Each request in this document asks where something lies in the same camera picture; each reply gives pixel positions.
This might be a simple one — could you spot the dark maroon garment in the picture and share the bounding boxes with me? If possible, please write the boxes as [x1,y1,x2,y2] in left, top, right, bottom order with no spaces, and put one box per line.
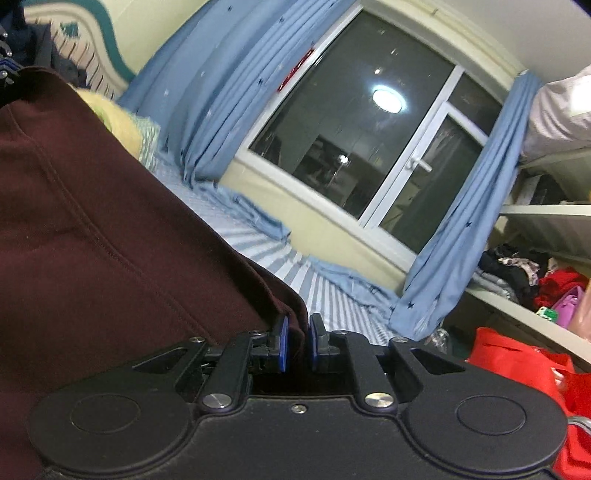
[1,67,308,479]

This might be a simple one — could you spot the dark clothes on shelf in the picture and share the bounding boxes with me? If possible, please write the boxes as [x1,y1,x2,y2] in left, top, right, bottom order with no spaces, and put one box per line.
[478,244,550,308]

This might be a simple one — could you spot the pile of dark clothes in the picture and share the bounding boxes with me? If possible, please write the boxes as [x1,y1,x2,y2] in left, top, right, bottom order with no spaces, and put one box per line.
[1,1,88,107]

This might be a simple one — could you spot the blue checked bed sheet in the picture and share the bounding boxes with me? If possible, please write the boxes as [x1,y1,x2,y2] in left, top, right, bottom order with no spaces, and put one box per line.
[146,155,396,345]

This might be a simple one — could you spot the right blue star curtain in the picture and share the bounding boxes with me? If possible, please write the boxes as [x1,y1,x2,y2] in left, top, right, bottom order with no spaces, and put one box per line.
[317,71,544,342]

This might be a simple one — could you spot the blue star curtain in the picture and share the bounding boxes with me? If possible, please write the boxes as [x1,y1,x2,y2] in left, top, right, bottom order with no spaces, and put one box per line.
[115,0,357,241]
[317,71,544,342]

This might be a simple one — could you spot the white framed window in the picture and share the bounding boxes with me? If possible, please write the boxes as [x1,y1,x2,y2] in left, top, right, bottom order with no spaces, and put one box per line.
[235,1,501,271]

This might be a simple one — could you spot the red garment on shelf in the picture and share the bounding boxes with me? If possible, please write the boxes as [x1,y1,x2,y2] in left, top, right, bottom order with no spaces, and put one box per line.
[533,267,589,309]

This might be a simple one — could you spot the red fabric tote bag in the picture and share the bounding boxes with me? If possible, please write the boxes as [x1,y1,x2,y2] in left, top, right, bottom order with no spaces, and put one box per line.
[468,327,590,479]

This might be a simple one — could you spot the yellow avocado print quilt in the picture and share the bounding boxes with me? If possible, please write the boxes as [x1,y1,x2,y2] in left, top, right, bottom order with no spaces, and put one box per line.
[75,88,160,172]

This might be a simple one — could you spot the pink purple bag on shelf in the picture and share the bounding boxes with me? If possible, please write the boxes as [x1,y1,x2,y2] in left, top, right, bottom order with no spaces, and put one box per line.
[552,286,585,329]

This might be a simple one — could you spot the left blue star curtain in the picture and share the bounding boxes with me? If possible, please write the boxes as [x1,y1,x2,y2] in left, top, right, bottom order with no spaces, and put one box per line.
[115,0,357,241]

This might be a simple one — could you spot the white wall shelf unit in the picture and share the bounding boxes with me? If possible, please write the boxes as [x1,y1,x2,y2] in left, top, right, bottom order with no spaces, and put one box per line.
[468,149,590,371]

